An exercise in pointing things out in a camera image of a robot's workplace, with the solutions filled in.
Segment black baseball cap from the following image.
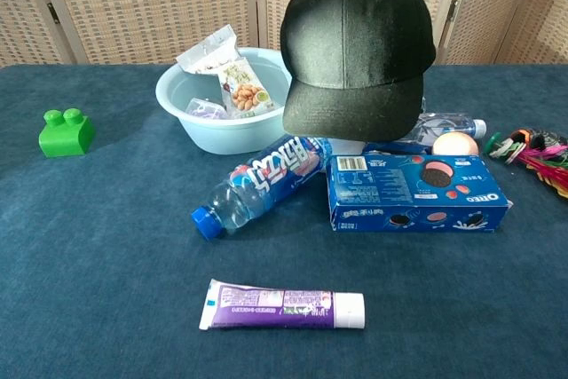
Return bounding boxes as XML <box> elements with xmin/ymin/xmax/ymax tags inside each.
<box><xmin>280</xmin><ymin>0</ymin><xmax>437</xmax><ymax>143</ymax></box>

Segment blue label drink bottle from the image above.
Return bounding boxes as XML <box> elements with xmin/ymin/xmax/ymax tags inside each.
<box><xmin>190</xmin><ymin>133</ymin><xmax>334</xmax><ymax>241</ymax></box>

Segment light blue plastic basin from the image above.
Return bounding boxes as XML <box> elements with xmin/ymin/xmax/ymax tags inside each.
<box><xmin>154</xmin><ymin>47</ymin><xmax>294</xmax><ymax>156</ymax></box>

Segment nut snack packet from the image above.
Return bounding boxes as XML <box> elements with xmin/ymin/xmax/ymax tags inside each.
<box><xmin>217</xmin><ymin>58</ymin><xmax>279</xmax><ymax>120</ymax></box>

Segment small purple packet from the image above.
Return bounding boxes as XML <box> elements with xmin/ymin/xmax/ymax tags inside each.
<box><xmin>185</xmin><ymin>97</ymin><xmax>230</xmax><ymax>121</ymax></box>

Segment blue Oreo cookie box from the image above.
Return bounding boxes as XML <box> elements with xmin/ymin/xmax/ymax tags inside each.
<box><xmin>325</xmin><ymin>153</ymin><xmax>514</xmax><ymax>233</ymax></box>

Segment purple toothpaste tube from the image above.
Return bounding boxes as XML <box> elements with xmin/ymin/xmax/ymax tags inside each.
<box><xmin>198</xmin><ymin>279</ymin><xmax>367</xmax><ymax>331</ymax></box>

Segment clear water bottle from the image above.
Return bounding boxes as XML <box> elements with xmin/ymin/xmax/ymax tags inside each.
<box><xmin>401</xmin><ymin>112</ymin><xmax>488</xmax><ymax>149</ymax></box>

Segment peach coloured ball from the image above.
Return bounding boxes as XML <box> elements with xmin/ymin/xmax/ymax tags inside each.
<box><xmin>431</xmin><ymin>131</ymin><xmax>481</xmax><ymax>157</ymax></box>

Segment green toy building block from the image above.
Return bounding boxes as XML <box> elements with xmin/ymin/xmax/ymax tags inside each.
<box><xmin>38</xmin><ymin>108</ymin><xmax>97</xmax><ymax>159</ymax></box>

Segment colourful feather shuttlecock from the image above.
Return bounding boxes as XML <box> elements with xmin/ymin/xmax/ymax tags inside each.
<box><xmin>483</xmin><ymin>128</ymin><xmax>568</xmax><ymax>199</ymax></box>

